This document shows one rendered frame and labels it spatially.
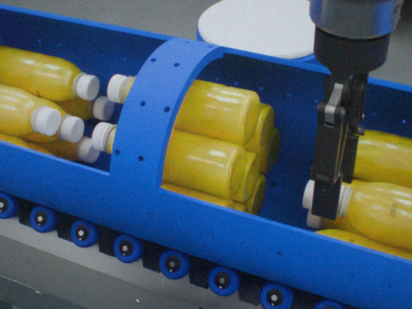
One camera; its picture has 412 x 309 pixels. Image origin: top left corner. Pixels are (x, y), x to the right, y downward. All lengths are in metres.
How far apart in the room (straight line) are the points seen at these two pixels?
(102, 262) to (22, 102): 0.26
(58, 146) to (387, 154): 0.52
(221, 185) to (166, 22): 2.86
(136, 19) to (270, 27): 2.42
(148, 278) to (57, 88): 0.32
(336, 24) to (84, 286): 0.60
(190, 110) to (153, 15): 2.91
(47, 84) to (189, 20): 2.66
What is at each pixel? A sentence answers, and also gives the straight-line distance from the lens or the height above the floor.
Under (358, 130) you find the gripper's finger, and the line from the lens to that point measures 0.78.
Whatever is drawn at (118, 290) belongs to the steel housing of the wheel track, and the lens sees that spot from 1.01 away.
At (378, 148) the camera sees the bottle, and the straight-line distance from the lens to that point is 0.85.
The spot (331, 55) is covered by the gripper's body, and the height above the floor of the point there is 1.33.
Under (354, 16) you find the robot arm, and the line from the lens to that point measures 0.61.
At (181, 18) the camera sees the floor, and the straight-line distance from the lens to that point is 3.67.
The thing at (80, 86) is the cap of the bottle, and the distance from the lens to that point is 1.01.
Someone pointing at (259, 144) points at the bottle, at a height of 1.10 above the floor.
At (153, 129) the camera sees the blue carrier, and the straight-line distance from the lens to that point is 0.78.
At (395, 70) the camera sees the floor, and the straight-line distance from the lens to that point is 3.27.
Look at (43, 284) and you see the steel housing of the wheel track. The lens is 1.09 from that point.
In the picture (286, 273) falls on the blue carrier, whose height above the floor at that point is 1.05.
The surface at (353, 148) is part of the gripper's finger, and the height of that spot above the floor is 1.17.
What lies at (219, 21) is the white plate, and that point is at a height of 1.04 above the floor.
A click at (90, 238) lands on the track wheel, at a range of 0.97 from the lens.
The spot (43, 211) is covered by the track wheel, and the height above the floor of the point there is 0.98.
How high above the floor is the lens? 1.65
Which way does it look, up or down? 38 degrees down
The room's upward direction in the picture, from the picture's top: 2 degrees counter-clockwise
